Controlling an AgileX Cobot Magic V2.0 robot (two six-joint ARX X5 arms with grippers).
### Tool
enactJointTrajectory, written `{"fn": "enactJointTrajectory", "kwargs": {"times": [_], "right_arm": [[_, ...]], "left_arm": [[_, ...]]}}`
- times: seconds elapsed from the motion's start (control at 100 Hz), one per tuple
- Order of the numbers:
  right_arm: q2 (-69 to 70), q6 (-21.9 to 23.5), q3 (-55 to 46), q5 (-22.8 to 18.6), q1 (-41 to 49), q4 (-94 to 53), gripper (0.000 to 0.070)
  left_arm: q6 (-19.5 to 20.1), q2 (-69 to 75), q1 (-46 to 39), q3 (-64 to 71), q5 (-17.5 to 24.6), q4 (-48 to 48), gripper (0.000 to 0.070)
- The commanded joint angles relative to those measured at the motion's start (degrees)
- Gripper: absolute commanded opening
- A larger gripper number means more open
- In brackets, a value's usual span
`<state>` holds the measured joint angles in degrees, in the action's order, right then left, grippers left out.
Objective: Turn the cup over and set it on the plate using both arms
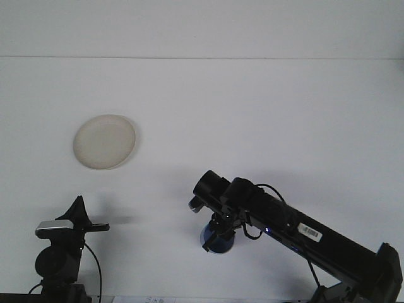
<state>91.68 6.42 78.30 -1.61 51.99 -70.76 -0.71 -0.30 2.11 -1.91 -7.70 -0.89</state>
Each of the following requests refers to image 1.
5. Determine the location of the pale blue cup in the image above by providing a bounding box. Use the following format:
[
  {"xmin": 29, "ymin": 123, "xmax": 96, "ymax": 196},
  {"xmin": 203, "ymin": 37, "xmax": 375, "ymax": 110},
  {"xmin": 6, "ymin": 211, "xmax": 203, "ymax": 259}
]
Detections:
[{"xmin": 200, "ymin": 220, "xmax": 236, "ymax": 255}]

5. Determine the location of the pale round plate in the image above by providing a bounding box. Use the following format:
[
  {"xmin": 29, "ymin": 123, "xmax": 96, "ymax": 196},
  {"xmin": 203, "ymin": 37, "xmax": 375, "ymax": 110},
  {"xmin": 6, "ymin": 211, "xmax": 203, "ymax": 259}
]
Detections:
[{"xmin": 73, "ymin": 114, "xmax": 138, "ymax": 171}]

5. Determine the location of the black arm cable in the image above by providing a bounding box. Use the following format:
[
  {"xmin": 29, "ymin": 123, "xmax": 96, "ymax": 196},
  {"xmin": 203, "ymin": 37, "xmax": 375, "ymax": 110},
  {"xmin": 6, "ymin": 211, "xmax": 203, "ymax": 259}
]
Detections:
[
  {"xmin": 242, "ymin": 182, "xmax": 321, "ymax": 290},
  {"xmin": 82, "ymin": 242, "xmax": 104, "ymax": 300}
]

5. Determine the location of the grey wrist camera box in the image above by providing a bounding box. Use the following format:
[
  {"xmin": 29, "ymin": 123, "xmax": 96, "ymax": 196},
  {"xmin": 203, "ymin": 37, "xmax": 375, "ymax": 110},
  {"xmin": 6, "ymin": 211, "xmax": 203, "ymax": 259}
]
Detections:
[
  {"xmin": 188, "ymin": 198, "xmax": 205, "ymax": 215},
  {"xmin": 35, "ymin": 220, "xmax": 75, "ymax": 240}
]

